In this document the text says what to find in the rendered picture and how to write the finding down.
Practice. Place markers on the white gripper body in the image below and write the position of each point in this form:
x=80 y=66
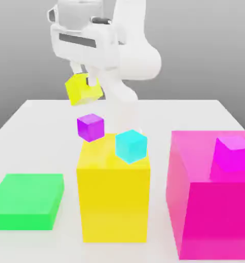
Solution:
x=83 y=51

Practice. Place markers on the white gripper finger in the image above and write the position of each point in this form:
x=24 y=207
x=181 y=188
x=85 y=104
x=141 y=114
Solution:
x=76 y=67
x=92 y=77

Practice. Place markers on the small yellow cube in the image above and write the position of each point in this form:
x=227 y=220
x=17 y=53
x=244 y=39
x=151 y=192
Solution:
x=81 y=92

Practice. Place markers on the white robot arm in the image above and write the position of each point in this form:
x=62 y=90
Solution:
x=134 y=57

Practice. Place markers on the small purple cube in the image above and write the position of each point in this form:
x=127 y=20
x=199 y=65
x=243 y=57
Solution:
x=90 y=127

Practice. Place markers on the small cyan cube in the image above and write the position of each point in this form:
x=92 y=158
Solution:
x=131 y=147

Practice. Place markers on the small magenta cube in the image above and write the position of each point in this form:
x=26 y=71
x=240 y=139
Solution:
x=231 y=156

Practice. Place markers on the large yellow box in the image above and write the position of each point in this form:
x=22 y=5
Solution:
x=114 y=195

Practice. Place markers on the large green box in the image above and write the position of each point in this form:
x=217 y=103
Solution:
x=25 y=201

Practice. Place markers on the large pink box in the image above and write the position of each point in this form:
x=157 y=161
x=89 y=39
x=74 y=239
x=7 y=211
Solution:
x=212 y=205

